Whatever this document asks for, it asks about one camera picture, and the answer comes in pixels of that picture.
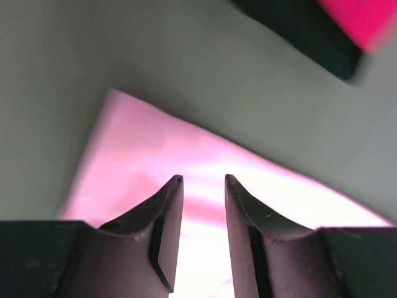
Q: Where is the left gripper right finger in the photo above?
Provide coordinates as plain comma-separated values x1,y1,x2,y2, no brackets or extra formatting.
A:
225,174,345,297

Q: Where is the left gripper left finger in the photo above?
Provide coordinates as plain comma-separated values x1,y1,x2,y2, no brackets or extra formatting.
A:
56,175,184,297

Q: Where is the pink t shirt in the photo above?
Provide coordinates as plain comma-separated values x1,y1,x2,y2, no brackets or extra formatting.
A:
60,90,389,297

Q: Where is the folded black t shirt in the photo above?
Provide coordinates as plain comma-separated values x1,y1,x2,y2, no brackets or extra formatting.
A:
232,0,366,82

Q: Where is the folded red t shirt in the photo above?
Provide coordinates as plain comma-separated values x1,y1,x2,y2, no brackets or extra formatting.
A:
318,0,396,54

